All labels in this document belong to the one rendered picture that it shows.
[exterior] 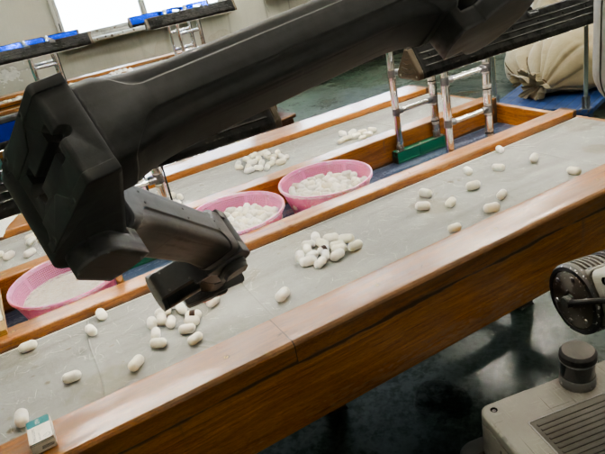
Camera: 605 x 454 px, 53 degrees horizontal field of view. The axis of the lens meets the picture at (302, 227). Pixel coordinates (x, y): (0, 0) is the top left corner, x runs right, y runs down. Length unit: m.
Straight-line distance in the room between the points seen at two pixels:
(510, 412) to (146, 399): 0.70
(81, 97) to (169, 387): 0.69
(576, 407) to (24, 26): 5.53
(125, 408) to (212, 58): 0.70
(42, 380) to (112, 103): 0.88
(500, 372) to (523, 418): 0.85
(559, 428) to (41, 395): 0.94
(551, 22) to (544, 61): 2.54
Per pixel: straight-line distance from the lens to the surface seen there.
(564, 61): 4.17
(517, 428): 1.27
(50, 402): 1.16
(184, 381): 1.03
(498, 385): 2.08
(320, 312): 1.10
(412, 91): 2.47
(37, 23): 6.11
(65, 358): 1.26
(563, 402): 1.33
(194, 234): 0.64
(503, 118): 2.25
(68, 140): 0.39
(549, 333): 2.29
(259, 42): 0.44
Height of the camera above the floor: 1.36
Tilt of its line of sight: 25 degrees down
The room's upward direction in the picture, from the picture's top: 11 degrees counter-clockwise
